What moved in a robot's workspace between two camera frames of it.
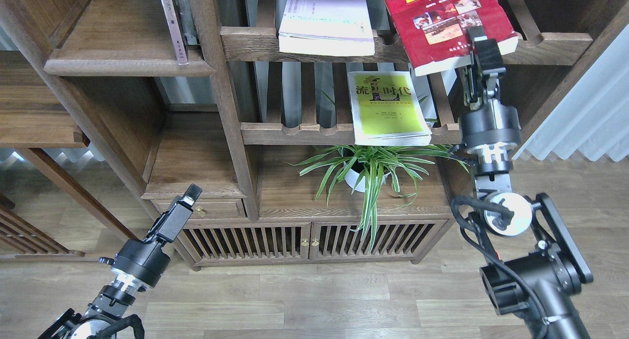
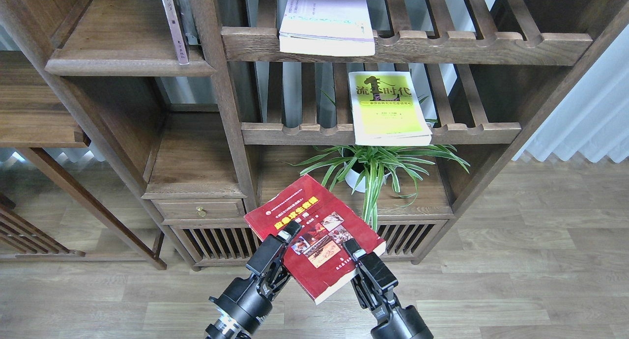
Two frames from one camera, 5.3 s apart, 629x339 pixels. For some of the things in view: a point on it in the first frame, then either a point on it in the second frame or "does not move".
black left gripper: x=144 y=262 -> x=245 y=302
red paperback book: x=431 y=23 -> x=317 y=260
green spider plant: x=363 y=164 does not move
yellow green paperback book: x=388 y=110 does not move
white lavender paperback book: x=325 y=22 does not move
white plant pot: x=352 y=178 does not move
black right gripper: x=489 y=123 -> x=395 y=322
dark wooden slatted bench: x=21 y=236 does not move
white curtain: x=592 y=116 does not move
